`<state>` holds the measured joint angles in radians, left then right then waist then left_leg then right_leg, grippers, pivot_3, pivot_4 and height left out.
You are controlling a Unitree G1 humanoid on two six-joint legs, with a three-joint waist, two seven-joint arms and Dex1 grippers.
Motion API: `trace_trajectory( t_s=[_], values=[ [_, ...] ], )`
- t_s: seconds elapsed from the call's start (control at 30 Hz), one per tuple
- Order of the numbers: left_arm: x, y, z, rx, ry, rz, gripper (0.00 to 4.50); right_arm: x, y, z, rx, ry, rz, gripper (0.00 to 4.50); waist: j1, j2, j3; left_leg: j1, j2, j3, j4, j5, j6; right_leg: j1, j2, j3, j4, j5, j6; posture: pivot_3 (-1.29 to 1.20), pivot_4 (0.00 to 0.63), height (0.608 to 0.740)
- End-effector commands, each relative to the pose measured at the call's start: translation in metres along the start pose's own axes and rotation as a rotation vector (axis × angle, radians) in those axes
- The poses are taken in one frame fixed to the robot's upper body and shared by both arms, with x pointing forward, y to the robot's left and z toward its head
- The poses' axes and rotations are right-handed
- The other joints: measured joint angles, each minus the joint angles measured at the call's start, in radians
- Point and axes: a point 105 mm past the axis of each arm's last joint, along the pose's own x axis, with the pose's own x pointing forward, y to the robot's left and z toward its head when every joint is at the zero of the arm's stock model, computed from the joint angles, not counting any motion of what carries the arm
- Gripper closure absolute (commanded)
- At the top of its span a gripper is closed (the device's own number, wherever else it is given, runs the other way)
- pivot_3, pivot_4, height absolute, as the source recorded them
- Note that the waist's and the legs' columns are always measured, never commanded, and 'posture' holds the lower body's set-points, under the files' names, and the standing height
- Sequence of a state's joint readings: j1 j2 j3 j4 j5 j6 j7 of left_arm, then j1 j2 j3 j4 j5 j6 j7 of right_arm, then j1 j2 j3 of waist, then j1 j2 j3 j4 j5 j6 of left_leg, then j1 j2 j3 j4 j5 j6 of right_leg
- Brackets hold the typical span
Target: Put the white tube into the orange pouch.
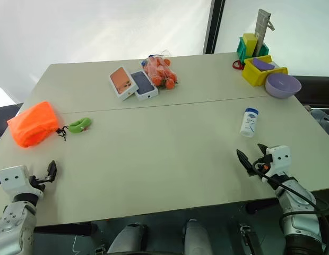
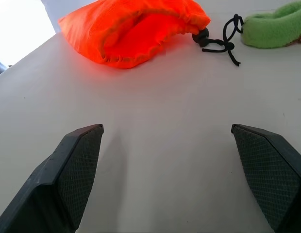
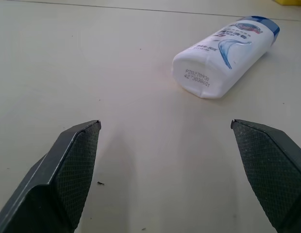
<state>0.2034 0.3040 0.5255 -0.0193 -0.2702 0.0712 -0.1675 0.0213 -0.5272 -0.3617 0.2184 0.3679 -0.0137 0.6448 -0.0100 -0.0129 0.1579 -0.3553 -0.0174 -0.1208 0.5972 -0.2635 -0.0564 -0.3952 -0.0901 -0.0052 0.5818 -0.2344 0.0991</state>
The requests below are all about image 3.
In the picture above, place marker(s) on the white shampoo bottle blue cap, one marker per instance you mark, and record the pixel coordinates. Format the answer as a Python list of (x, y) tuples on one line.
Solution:
[(221, 60)]

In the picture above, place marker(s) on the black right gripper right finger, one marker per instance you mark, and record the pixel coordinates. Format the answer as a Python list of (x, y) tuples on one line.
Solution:
[(269, 170)]

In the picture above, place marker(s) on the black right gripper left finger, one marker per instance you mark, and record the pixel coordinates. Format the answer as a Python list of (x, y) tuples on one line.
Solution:
[(51, 179)]

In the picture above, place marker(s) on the yellow object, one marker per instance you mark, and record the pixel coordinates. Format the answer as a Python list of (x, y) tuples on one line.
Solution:
[(291, 2)]

